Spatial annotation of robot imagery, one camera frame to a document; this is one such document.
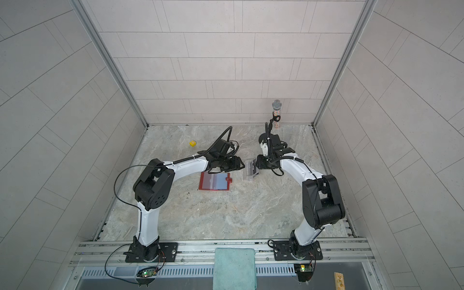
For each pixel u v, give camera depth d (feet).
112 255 2.31
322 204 1.47
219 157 2.42
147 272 2.11
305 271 2.23
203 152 2.28
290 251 2.32
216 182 2.98
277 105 2.90
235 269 2.19
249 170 3.08
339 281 2.11
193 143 3.45
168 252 2.32
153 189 1.67
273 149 2.31
